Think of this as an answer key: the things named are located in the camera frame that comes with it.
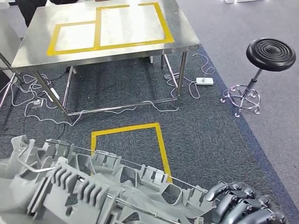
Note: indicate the yellow tape on workbench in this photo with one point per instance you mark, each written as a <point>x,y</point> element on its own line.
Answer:
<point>98,31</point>

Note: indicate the black round stool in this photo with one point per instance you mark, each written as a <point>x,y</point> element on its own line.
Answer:
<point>271,54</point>

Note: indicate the small grey power adapter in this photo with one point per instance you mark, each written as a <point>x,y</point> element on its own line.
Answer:
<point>37,103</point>

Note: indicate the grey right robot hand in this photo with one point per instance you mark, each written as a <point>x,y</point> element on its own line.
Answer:
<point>245,207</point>

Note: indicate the white power strip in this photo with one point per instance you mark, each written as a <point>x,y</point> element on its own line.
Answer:
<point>204,81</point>
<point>53,94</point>

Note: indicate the stainless steel workbench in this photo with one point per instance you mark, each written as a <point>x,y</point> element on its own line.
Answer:
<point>35,52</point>

